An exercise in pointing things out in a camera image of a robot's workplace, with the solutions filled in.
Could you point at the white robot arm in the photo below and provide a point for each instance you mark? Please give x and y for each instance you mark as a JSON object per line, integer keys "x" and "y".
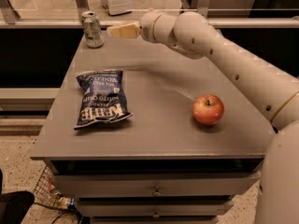
{"x": 273, "y": 92}

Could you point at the green and white 7up can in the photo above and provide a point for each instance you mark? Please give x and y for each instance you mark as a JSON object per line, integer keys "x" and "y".
{"x": 92, "y": 29}

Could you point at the wire basket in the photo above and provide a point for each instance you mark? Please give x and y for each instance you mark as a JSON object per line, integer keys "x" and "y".
{"x": 48, "y": 196}

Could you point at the black object bottom left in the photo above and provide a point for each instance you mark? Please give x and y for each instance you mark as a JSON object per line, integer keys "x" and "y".
{"x": 14, "y": 205}

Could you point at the blue Kettle chips bag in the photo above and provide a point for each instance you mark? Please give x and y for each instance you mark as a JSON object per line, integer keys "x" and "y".
{"x": 104, "y": 100}

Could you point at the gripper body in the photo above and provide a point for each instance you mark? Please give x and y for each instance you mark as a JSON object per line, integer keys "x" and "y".
{"x": 146, "y": 26}

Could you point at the grey drawer cabinet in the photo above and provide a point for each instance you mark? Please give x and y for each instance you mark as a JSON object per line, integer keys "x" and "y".
{"x": 160, "y": 166}

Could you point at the red apple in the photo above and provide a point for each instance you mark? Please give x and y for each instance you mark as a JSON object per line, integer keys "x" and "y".
{"x": 208, "y": 109}

